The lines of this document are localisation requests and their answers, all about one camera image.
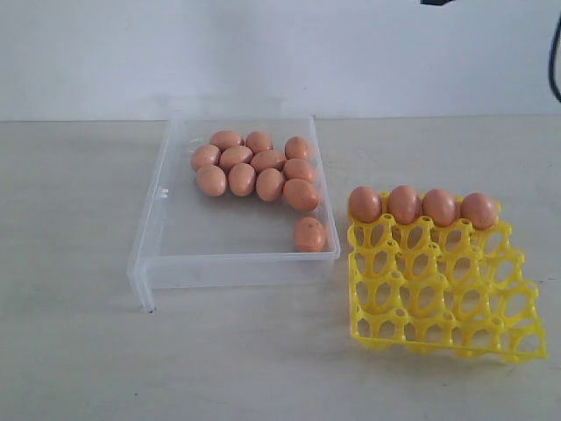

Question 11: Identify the clear plastic storage box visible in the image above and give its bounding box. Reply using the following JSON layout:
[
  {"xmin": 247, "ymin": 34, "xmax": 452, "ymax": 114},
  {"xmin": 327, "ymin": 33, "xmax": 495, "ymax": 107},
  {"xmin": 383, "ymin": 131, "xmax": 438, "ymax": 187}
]
[{"xmin": 127, "ymin": 96, "xmax": 341, "ymax": 312}]

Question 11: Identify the brown egg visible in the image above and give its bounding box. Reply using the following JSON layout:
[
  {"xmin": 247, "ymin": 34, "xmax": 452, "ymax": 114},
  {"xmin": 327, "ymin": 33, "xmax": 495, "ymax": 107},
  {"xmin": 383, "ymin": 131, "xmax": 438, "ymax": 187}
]
[
  {"xmin": 348, "ymin": 186, "xmax": 383, "ymax": 224},
  {"xmin": 283, "ymin": 178, "xmax": 320, "ymax": 212},
  {"xmin": 387, "ymin": 185, "xmax": 421, "ymax": 225},
  {"xmin": 294, "ymin": 217, "xmax": 326, "ymax": 253},
  {"xmin": 209, "ymin": 130, "xmax": 245, "ymax": 151},
  {"xmin": 460, "ymin": 192, "xmax": 499, "ymax": 230},
  {"xmin": 285, "ymin": 136, "xmax": 313, "ymax": 161},
  {"xmin": 219, "ymin": 145, "xmax": 253, "ymax": 173},
  {"xmin": 255, "ymin": 168, "xmax": 285, "ymax": 203},
  {"xmin": 228, "ymin": 163, "xmax": 256, "ymax": 197},
  {"xmin": 190, "ymin": 144, "xmax": 221, "ymax": 171},
  {"xmin": 422, "ymin": 189, "xmax": 458, "ymax": 227},
  {"xmin": 283, "ymin": 158, "xmax": 317, "ymax": 183},
  {"xmin": 245, "ymin": 131, "xmax": 273, "ymax": 154},
  {"xmin": 196, "ymin": 164, "xmax": 227, "ymax": 197},
  {"xmin": 250, "ymin": 150, "xmax": 287, "ymax": 174}
]

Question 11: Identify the yellow plastic egg tray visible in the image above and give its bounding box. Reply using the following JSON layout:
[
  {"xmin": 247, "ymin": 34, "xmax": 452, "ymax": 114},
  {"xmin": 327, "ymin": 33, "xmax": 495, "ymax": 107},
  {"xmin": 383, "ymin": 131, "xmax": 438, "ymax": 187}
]
[{"xmin": 347, "ymin": 213, "xmax": 547, "ymax": 363}]

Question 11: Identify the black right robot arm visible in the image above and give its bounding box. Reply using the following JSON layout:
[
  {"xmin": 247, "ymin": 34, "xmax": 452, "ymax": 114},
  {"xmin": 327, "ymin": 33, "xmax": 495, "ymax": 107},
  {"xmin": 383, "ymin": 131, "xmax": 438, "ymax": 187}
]
[{"xmin": 420, "ymin": 0, "xmax": 454, "ymax": 6}]

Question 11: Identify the black camera cable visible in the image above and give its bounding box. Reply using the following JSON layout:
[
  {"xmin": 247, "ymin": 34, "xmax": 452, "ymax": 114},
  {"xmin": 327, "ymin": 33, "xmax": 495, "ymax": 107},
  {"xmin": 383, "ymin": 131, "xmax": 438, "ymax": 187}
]
[{"xmin": 545, "ymin": 0, "xmax": 561, "ymax": 103}]

